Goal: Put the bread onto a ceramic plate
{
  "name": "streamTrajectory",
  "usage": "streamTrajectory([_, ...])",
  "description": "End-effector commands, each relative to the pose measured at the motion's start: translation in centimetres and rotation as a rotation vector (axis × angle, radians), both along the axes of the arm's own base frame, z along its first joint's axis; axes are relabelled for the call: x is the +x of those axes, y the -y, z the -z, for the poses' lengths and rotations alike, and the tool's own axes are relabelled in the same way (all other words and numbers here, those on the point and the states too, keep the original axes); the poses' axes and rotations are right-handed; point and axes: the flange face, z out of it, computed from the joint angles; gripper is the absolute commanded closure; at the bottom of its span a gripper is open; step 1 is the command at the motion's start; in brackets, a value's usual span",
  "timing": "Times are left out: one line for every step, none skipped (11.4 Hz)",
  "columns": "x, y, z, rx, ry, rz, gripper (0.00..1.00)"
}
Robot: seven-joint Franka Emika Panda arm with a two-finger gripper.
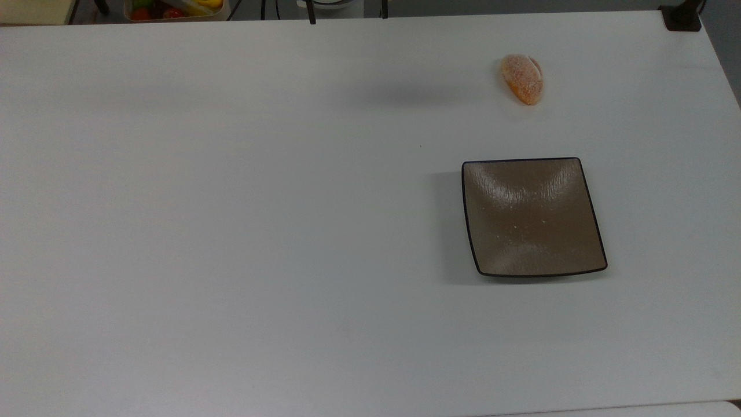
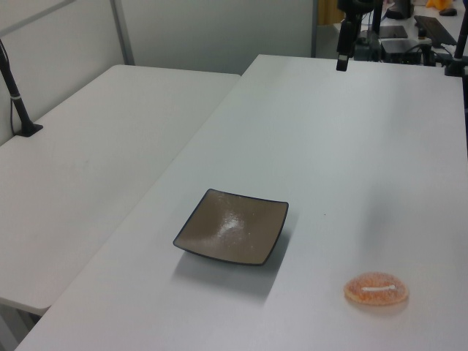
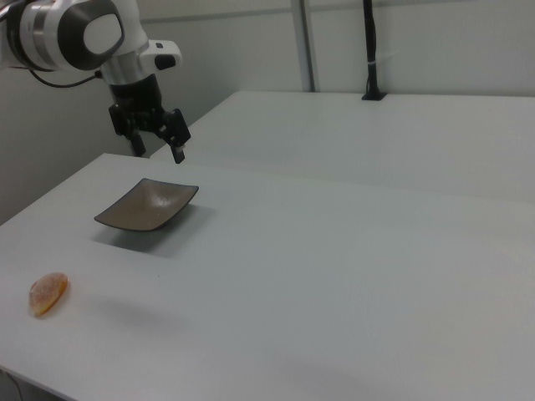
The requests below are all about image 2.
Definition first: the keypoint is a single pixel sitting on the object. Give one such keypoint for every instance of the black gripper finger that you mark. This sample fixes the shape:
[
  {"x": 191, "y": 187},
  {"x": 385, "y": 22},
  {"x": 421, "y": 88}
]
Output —
[
  {"x": 339, "y": 63},
  {"x": 344, "y": 63}
]

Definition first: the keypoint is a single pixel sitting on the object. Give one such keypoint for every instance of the black camera stand pole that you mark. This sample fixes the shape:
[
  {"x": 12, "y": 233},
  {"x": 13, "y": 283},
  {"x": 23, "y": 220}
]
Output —
[{"x": 16, "y": 98}]

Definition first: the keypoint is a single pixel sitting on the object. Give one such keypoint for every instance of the black monitor stand pole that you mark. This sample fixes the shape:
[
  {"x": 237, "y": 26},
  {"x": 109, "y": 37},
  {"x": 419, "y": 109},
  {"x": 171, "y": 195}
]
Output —
[{"x": 376, "y": 18}]

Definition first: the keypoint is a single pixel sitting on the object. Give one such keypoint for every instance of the square brown ceramic plate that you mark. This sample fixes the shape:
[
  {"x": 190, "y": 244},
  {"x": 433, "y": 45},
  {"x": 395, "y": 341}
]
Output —
[{"x": 234, "y": 230}]

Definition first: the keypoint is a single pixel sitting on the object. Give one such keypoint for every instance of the sugared orange bread roll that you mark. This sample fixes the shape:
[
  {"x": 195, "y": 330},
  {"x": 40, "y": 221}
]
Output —
[{"x": 376, "y": 290}]

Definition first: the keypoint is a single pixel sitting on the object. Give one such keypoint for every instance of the white side table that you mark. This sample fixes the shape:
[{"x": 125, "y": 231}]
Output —
[{"x": 91, "y": 153}]

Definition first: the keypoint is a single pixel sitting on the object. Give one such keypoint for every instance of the black electronics box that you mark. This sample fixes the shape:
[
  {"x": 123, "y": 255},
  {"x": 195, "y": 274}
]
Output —
[{"x": 402, "y": 49}]

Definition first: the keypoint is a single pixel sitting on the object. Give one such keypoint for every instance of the grey laptop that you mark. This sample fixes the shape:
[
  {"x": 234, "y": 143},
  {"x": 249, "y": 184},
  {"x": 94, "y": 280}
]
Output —
[{"x": 394, "y": 31}]

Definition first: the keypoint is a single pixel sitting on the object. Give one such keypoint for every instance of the black clamp stand pole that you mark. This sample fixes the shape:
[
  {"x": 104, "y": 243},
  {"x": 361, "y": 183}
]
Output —
[{"x": 459, "y": 51}]

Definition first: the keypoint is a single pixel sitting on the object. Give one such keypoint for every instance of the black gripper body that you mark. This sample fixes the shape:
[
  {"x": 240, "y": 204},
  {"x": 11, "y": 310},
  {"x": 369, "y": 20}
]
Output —
[{"x": 350, "y": 36}]

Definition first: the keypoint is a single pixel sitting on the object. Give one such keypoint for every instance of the black keyboard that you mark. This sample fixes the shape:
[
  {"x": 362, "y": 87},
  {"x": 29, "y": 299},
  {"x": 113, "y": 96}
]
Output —
[{"x": 435, "y": 29}]

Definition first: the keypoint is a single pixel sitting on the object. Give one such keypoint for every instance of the yellow wall panel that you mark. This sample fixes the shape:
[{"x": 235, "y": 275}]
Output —
[{"x": 327, "y": 12}]

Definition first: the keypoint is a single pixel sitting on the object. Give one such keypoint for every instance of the orange soft toy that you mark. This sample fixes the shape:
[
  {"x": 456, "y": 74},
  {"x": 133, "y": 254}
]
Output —
[{"x": 438, "y": 3}]

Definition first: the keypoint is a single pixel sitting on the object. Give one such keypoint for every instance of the grey partition frame post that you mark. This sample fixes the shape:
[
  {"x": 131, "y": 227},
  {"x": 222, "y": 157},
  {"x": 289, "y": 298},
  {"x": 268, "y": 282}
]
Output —
[
  {"x": 121, "y": 29},
  {"x": 314, "y": 25}
]

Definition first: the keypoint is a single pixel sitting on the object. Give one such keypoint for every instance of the dark computer mouse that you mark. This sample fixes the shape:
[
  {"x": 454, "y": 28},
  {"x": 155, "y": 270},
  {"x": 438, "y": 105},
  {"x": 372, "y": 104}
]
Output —
[{"x": 449, "y": 12}]

